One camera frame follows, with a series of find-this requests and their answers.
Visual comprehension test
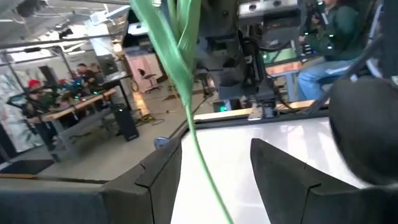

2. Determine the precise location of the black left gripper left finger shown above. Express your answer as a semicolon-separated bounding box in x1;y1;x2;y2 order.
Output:
0;138;183;224

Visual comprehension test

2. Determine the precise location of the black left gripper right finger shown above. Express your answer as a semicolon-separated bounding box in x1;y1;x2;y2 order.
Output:
250;139;398;224

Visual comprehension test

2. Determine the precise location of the black artificial tulip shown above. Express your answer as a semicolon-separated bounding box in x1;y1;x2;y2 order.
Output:
328;77;398;187

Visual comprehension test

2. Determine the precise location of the pink artificial tulip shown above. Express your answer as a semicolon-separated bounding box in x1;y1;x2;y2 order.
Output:
129;0;234;224

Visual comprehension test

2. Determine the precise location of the black computer tower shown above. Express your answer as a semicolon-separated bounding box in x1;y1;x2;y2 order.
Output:
111;104;140;142

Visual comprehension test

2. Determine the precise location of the wooden workbench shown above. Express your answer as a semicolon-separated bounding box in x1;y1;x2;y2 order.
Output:
30;88;118;124

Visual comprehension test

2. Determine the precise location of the black office chair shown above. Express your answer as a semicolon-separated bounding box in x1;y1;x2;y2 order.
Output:
136;68;162;94

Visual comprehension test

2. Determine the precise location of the person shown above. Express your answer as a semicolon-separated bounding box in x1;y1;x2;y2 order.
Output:
297;0;379;102
74;62;100;91
23;79;60;150

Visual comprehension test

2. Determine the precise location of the silver depth camera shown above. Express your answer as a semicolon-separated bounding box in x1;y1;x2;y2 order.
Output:
238;0;301;18

